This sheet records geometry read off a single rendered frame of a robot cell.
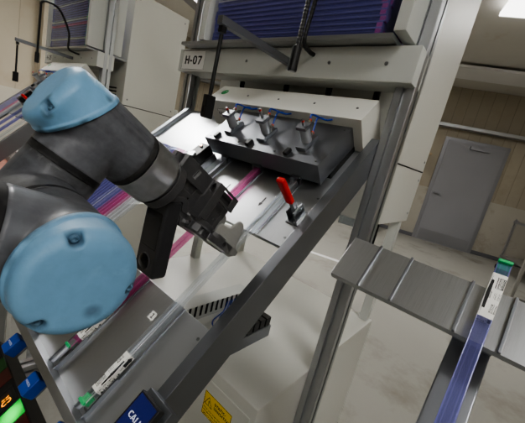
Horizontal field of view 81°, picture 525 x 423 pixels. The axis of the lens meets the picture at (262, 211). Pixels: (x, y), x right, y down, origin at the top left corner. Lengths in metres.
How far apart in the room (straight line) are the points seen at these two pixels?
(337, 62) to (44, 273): 0.69
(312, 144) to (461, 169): 6.85
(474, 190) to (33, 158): 7.39
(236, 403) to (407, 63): 0.77
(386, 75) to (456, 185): 6.76
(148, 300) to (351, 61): 0.63
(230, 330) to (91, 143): 0.31
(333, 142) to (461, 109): 6.97
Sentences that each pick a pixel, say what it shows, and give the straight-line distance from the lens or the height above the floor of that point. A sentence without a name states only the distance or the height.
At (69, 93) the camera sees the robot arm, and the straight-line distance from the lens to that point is 0.34.
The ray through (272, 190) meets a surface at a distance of 0.66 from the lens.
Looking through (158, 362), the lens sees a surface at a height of 0.80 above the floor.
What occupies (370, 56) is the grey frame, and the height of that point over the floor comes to 1.36.
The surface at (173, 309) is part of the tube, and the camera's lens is 0.54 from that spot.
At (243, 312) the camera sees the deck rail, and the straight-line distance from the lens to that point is 0.50.
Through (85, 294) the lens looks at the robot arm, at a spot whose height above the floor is 1.02.
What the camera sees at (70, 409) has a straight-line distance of 0.56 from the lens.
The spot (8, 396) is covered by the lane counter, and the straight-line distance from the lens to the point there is 0.70.
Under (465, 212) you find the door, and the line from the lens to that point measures 7.51.
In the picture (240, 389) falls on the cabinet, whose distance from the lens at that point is 0.77.
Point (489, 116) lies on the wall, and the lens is 7.66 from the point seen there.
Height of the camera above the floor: 1.13
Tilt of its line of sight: 12 degrees down
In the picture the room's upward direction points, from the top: 14 degrees clockwise
